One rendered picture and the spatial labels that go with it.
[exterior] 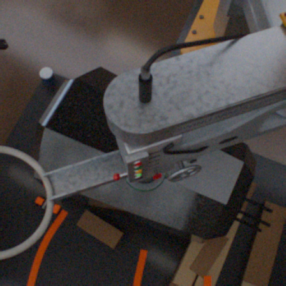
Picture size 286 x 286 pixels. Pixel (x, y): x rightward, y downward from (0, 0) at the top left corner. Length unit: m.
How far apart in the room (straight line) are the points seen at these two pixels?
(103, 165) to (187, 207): 0.54
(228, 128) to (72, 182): 0.72
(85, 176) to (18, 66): 1.79
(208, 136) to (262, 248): 1.44
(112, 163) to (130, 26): 1.87
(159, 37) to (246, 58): 2.12
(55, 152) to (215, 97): 1.19
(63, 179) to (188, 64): 0.82
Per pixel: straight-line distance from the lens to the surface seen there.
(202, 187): 2.03
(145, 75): 1.05
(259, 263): 2.80
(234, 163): 2.09
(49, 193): 1.75
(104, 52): 3.31
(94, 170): 1.78
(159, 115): 1.18
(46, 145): 2.21
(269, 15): 1.73
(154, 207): 2.12
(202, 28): 2.49
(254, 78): 1.28
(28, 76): 3.31
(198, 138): 1.49
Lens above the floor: 2.78
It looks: 70 degrees down
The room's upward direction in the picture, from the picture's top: straight up
